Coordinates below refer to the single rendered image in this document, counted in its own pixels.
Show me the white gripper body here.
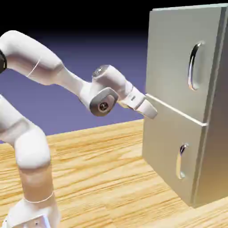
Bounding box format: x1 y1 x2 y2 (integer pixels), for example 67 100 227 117
134 98 158 119

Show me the small grey cabinet door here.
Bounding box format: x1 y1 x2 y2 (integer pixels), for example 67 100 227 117
142 97 207 205

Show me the large grey cabinet door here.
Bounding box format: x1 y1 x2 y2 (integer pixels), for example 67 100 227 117
145 6 222 124

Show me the grey painted cabinet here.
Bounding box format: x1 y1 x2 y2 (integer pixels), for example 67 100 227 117
142 3 228 208

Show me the long curved silver handle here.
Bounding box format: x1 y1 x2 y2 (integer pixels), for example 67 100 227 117
187 41 205 91

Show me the short curved silver handle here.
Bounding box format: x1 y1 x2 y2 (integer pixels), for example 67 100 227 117
175 142 189 180

